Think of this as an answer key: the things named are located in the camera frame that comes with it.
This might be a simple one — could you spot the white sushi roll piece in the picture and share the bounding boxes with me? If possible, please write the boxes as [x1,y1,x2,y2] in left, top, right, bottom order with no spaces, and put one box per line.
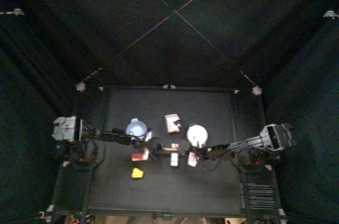
[187,154,199,168]

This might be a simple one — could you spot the toy knife brown handle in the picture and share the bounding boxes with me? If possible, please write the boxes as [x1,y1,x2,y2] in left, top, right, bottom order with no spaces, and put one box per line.
[160,147,188,153]

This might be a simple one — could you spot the red and white toy piece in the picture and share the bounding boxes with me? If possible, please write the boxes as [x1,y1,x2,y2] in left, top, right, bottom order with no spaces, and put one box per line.
[130,148,151,163]

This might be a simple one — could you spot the white round plate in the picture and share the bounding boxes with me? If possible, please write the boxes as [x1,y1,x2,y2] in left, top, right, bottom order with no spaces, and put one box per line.
[186,124,210,148]

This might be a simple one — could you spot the light blue bowl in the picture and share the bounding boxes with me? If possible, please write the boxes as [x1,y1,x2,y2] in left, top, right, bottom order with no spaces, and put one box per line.
[124,117,148,139]

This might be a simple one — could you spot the white and red toy box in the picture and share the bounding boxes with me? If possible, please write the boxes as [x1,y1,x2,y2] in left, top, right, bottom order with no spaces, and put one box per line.
[164,113,183,134]

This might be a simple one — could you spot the yellow toy block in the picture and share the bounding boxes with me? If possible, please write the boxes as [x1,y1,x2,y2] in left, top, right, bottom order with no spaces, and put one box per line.
[130,168,146,179]

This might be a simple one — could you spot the thin diagonal brace string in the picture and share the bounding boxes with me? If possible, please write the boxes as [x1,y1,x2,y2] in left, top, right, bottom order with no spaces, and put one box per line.
[123,0,257,87]
[83,0,237,83]

